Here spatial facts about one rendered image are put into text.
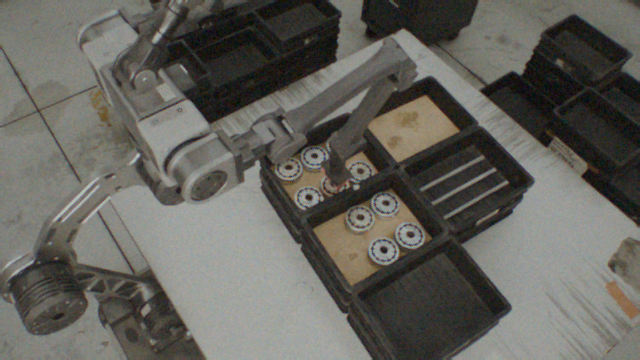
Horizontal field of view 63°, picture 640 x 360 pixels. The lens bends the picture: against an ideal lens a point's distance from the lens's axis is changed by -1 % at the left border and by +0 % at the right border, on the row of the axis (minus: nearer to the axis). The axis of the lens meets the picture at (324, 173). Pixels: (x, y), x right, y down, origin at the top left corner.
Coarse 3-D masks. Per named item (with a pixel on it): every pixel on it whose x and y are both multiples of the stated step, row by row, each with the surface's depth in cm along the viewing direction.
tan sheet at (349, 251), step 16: (400, 208) 188; (336, 224) 182; (384, 224) 184; (400, 224) 184; (320, 240) 179; (336, 240) 179; (352, 240) 179; (368, 240) 180; (336, 256) 176; (352, 256) 176; (400, 256) 177; (352, 272) 173; (368, 272) 173
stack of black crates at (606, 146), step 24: (576, 96) 258; (600, 96) 259; (552, 120) 255; (576, 120) 263; (600, 120) 264; (624, 120) 255; (576, 144) 250; (600, 144) 255; (624, 144) 256; (600, 168) 246; (624, 168) 248
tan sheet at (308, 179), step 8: (320, 144) 202; (352, 160) 198; (360, 160) 199; (368, 160) 199; (272, 168) 194; (304, 176) 193; (312, 176) 193; (320, 176) 193; (296, 184) 191; (304, 184) 191; (312, 184) 191; (288, 192) 189
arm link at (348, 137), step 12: (408, 72) 133; (384, 84) 139; (396, 84) 137; (408, 84) 137; (372, 96) 144; (384, 96) 143; (360, 108) 150; (372, 108) 147; (348, 120) 156; (360, 120) 152; (348, 132) 157; (360, 132) 157; (336, 144) 164; (348, 144) 160
